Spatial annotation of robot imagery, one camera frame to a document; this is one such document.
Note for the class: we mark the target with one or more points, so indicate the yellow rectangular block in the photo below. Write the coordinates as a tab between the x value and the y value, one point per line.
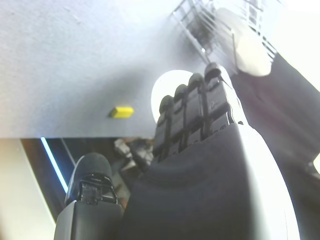
122	111

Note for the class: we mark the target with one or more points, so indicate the white robot torso column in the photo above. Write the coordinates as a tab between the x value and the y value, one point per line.
17	187

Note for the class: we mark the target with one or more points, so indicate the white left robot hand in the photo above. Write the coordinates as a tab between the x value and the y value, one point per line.
200	187

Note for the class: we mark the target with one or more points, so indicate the blue light strip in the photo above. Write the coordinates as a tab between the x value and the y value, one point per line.
53	162

